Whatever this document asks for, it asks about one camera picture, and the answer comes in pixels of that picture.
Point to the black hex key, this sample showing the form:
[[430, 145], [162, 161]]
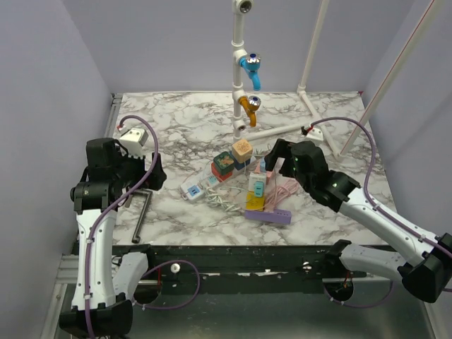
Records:
[[147, 194]]

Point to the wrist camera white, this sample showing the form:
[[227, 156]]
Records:
[[313, 134], [133, 140]]

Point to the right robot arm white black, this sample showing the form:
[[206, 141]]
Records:
[[419, 259]]

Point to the green cube plug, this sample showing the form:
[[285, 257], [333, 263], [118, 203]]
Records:
[[224, 162]]

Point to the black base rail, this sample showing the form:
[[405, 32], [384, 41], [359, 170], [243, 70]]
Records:
[[231, 270]]

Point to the blue faucet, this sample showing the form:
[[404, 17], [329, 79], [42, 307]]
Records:
[[251, 63]]

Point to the teal charger plug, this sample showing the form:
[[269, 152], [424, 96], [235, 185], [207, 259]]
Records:
[[259, 188]]

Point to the white power strip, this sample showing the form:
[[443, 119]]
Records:
[[195, 187]]

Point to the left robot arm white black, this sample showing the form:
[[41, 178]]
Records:
[[101, 305]]

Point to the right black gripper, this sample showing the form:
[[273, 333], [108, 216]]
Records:
[[282, 148]]

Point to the purple power strip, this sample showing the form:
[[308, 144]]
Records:
[[278, 216]]

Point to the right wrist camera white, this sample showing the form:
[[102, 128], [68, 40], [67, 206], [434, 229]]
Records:
[[313, 134]]

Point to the red cube plug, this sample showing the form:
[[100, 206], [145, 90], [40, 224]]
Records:
[[218, 175]]

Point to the beige cube plug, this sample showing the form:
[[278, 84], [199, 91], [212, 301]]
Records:
[[242, 150]]

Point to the white cube socket adapter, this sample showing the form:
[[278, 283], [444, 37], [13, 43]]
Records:
[[255, 177]]

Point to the blue cube plug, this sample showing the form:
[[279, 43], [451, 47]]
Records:
[[241, 165]]

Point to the pink power strip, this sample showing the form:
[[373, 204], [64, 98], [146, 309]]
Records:
[[261, 168]]

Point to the yellow cube socket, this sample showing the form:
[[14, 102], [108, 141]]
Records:
[[253, 202]]

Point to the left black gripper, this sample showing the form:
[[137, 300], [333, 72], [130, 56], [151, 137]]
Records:
[[123, 156]]

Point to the orange faucet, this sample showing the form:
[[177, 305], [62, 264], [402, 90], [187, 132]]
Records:
[[250, 105]]

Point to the white pvc pipe frame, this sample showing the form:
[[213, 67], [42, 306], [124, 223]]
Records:
[[241, 8]]

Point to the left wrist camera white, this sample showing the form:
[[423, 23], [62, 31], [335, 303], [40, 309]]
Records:
[[133, 140]]

